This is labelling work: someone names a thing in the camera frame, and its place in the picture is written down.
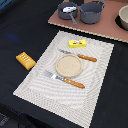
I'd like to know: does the golden bread loaf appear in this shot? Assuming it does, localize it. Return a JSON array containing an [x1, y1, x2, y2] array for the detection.
[[16, 52, 36, 70]]

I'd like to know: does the yellow butter box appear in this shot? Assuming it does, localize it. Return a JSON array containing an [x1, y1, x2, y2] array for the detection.
[[69, 39, 86, 48]]

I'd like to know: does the knife with orange handle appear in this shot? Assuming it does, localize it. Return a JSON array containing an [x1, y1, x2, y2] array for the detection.
[[58, 49, 97, 62]]

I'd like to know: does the pink toy stove board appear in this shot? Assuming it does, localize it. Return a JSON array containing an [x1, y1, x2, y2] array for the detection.
[[48, 0, 128, 43]]

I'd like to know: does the grey cooking pot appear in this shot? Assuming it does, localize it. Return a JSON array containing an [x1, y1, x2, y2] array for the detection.
[[80, 0, 105, 24]]

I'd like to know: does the fork with orange handle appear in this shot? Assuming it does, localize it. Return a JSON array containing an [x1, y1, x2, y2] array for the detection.
[[44, 70, 85, 89]]

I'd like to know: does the woven beige placemat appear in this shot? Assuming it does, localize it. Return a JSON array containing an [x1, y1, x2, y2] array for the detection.
[[13, 31, 114, 128]]

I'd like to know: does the grey saucepan with handle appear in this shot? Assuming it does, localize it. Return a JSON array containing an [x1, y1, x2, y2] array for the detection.
[[58, 2, 78, 24]]

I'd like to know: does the beige bowl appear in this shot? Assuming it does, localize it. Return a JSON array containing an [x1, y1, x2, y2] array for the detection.
[[119, 5, 128, 30]]

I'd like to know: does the white toy fish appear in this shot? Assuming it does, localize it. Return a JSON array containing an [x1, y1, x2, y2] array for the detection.
[[63, 6, 76, 13]]

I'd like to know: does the round wooden plate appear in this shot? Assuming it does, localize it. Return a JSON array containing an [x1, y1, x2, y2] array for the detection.
[[55, 54, 83, 78]]

